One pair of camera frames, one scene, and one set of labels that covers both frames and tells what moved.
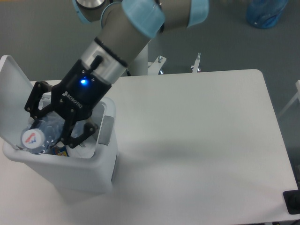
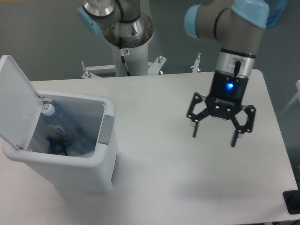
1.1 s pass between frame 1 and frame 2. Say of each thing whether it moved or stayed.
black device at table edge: stayed
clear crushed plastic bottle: moved
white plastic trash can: stayed
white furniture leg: stayed
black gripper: moved
